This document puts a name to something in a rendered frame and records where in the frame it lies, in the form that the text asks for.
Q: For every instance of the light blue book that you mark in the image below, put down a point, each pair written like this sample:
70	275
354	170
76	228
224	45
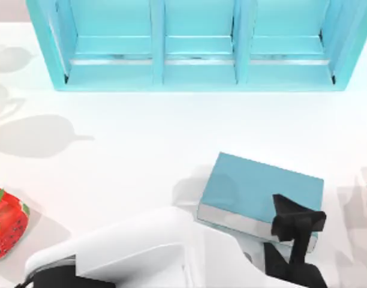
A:
246	186

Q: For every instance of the light blue rack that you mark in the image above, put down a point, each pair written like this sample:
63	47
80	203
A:
198	76

